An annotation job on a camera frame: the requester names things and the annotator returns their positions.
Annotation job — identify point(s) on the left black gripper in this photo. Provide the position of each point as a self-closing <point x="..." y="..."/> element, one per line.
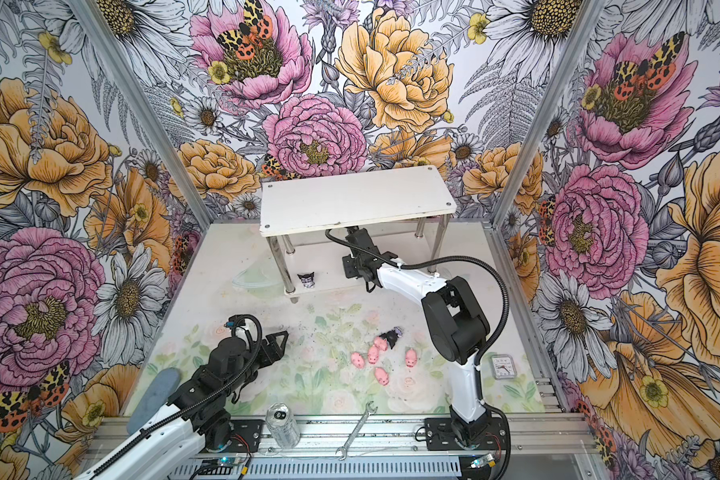
<point x="267" y="358"/>

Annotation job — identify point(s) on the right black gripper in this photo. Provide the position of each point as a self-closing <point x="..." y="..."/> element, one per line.
<point x="350" y="271"/>

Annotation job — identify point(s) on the black white kuromi toy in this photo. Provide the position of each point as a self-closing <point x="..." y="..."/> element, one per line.
<point x="307" y="279"/>

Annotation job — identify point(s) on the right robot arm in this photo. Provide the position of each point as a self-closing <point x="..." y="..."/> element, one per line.
<point x="457" y="326"/>

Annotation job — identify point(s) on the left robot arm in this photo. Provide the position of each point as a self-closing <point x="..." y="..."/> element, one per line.
<point x="195" y="418"/>

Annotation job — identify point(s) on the white two-tier shelf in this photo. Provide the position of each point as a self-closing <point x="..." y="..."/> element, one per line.
<point x="406" y="211"/>

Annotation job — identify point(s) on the black purple kuromi toy back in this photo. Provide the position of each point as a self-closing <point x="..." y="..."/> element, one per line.
<point x="389" y="339"/>

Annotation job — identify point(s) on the blue grey sponge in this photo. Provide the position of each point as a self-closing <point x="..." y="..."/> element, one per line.
<point x="155" y="396"/>

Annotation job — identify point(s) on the silver drink can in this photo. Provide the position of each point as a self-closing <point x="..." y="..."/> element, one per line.
<point x="282" y="425"/>

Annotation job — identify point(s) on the pink pig toy upper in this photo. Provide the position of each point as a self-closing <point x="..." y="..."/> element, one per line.
<point x="377" y="347"/>

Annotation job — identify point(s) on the pink pig toy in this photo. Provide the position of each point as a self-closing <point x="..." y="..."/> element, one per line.
<point x="411" y="358"/>
<point x="377" y="347"/>
<point x="357" y="360"/>
<point x="381" y="376"/>

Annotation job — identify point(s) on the green circuit board left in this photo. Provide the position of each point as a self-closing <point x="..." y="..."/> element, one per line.
<point x="225" y="467"/>

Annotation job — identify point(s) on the green circuit board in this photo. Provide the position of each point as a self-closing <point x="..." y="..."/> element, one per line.
<point x="225" y="467"/>
<point x="485" y="461"/>

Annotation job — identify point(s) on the pink pig toy left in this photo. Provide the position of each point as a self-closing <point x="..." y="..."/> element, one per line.
<point x="357" y="360"/>

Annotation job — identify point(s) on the pink pig toy right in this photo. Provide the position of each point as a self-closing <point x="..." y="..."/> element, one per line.
<point x="411" y="358"/>

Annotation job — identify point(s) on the pink pig toy lower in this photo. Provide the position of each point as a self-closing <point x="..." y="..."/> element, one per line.
<point x="381" y="376"/>

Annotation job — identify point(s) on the silver wrench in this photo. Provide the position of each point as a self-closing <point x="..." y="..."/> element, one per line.
<point x="343" y="450"/>

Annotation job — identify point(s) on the small white clock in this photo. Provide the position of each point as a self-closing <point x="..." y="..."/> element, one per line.
<point x="503" y="367"/>

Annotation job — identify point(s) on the green circuit board right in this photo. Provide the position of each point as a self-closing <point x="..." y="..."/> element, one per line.
<point x="485" y="461"/>

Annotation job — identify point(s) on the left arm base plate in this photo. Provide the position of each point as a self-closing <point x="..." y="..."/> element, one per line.
<point x="243" y="436"/>

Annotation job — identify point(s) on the aluminium front rail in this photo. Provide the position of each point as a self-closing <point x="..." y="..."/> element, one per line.
<point x="386" y="435"/>

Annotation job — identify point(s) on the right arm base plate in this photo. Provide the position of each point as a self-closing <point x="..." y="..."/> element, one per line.
<point x="439" y="436"/>

